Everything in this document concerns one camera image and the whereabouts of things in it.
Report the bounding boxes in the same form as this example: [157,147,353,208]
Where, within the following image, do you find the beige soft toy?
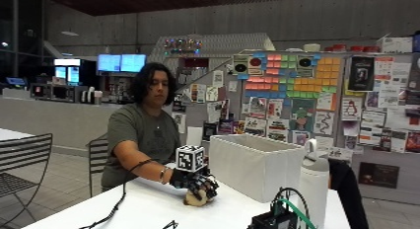
[182,187,216,208]

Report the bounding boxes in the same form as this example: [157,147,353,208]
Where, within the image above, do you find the white marker cube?
[175,144,208,174]

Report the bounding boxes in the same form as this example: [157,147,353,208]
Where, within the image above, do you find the white fabric storage box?
[208,133,309,204]

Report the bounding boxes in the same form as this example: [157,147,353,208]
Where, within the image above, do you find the black electronic device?
[246,208,299,229]

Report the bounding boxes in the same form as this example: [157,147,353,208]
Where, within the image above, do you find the person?
[100,61,221,192]

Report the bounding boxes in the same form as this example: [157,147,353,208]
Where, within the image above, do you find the white water bottle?
[298,138,331,229]

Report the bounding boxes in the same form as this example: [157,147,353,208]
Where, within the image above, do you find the black slatted metal chair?
[85,133,111,198]
[0,132,54,229]

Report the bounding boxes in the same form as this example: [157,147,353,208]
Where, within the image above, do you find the black jacket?
[327,158,371,229]

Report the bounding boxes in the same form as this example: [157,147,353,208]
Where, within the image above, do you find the notice board with posters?
[169,51,420,154]

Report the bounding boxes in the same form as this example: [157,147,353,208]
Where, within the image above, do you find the group of coloured sticky notes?
[237,51,343,99]

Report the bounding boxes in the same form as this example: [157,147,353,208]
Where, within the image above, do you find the grey service counter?
[0,87,129,158]

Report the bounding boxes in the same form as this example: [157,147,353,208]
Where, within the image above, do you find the black counter oven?
[30,83,89,104]

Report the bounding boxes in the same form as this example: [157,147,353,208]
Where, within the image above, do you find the white side table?
[0,127,36,142]

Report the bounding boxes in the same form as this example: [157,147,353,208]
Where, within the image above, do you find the lit drinks fridge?
[52,58,83,86]

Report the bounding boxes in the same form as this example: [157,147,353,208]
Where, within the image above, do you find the black framed poster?
[349,55,375,93]

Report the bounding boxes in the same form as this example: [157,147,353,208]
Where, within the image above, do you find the small blue counter screen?
[6,76,28,87]

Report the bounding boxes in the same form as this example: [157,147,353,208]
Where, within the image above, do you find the white box on board top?
[377,35,415,54]

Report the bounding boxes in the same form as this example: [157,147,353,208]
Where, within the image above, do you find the thin metal bracelet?
[159,166,171,186]

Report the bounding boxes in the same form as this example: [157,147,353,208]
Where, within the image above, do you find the black looped cable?
[269,187,313,229]

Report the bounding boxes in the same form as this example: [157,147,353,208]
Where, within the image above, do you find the black glove cable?
[77,159,156,229]

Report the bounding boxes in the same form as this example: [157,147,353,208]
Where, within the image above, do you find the green cable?
[277,197,318,229]

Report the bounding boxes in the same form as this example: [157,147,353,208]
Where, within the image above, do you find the blue wall monitor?
[120,53,149,74]
[96,53,123,73]

